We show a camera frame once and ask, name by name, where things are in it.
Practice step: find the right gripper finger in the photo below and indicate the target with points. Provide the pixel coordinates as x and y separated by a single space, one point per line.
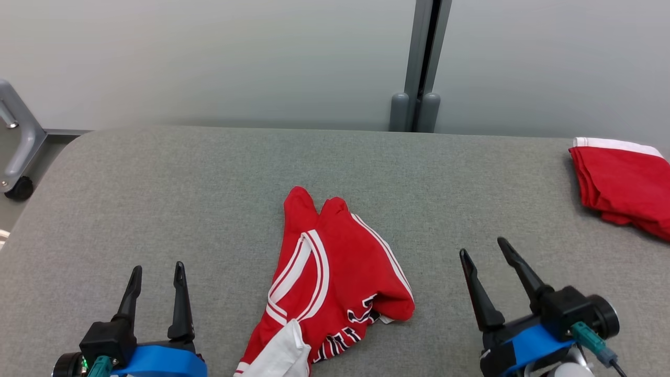
484 303
526 275

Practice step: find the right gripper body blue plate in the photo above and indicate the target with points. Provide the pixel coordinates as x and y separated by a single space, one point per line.
528 343

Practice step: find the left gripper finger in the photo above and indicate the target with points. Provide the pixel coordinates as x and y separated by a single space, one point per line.
132 296
182 309

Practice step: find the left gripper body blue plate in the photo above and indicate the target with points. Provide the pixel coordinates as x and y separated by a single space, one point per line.
162 361

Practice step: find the red shorts white trim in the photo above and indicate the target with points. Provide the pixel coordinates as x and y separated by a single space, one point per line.
628 183

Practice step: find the red Bulls basketball jersey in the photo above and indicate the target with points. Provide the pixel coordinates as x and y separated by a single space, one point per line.
350 267

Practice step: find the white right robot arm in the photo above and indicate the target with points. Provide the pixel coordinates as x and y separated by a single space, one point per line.
570 370

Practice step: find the black caster wheel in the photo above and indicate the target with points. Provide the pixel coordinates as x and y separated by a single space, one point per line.
20 189

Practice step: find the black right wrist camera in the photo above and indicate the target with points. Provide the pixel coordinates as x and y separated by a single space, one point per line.
570 306

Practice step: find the grey cylindrical post foot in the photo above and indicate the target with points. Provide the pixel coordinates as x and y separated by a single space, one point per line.
429 112
399 112

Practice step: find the grey curved metal frame leg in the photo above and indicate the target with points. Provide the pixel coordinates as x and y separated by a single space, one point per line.
29 136

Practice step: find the grey metal partition post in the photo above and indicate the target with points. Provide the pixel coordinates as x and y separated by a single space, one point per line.
416 47

